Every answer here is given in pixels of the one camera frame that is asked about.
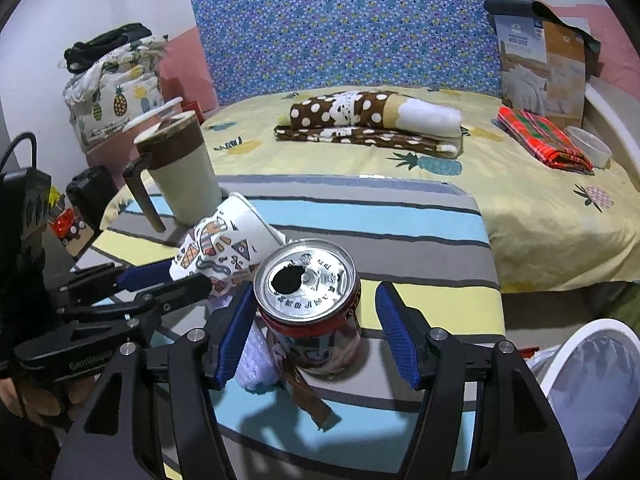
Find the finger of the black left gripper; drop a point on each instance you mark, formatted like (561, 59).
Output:
(162, 299)
(120, 277)

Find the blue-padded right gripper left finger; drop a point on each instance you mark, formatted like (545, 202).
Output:
(227, 330)

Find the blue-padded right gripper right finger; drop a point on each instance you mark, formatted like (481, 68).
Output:
(406, 331)

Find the patterned paper cup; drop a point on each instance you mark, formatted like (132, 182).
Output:
(228, 246)

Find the red silver soda can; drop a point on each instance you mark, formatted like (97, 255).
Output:
(307, 293)

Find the brown snack wrapper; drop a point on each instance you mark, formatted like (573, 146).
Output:
(300, 391)

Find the white round trash bin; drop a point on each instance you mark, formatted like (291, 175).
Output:
(585, 359)

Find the person's left hand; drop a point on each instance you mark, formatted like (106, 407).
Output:
(28, 401)

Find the red toy car box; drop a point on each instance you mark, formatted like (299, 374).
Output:
(72, 231)

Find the black box by bed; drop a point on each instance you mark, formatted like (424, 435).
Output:
(91, 191)

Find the striped cloth table cover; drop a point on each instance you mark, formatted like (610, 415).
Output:
(428, 239)

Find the beige mug with brown lid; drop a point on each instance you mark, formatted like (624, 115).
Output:
(175, 155)

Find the pineapple print fabric pile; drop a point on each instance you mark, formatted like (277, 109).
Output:
(120, 86)

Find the yellow pineapple bed sheet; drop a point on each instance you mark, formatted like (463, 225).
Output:
(549, 230)

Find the pink pillow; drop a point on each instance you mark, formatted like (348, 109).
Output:
(184, 72)

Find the brown polka dot blanket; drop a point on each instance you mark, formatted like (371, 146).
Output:
(380, 118)

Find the black clothing on pile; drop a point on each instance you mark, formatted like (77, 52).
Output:
(82, 55)

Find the red plaid folded cloth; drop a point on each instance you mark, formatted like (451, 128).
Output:
(543, 140)

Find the clear plastic container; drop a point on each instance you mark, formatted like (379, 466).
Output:
(594, 148)

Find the bedding package bag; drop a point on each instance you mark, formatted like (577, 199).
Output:
(545, 63)

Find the blue dotted headboard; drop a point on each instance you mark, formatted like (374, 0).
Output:
(256, 47)

